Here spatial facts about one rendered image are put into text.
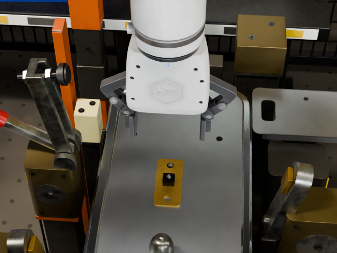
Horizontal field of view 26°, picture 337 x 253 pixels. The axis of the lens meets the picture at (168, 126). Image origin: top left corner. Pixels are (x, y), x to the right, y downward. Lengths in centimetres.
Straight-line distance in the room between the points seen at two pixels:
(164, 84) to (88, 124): 23
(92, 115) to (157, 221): 18
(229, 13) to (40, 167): 45
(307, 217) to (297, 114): 23
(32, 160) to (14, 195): 42
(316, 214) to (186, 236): 18
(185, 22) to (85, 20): 46
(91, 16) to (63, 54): 22
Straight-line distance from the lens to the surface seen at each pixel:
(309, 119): 115
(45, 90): 91
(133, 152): 109
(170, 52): 81
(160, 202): 103
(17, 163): 149
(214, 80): 90
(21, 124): 100
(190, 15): 79
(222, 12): 128
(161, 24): 79
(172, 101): 88
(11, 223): 141
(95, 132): 108
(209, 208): 103
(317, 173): 111
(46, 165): 102
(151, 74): 86
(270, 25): 121
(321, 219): 98
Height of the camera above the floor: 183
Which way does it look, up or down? 48 degrees down
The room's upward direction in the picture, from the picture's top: straight up
